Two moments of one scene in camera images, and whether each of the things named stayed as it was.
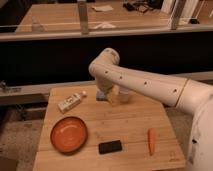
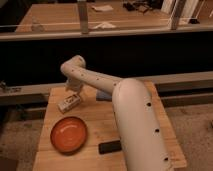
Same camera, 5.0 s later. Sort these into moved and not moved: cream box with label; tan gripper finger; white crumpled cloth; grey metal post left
Moved: tan gripper finger
Not moved: grey metal post left; white crumpled cloth; cream box with label
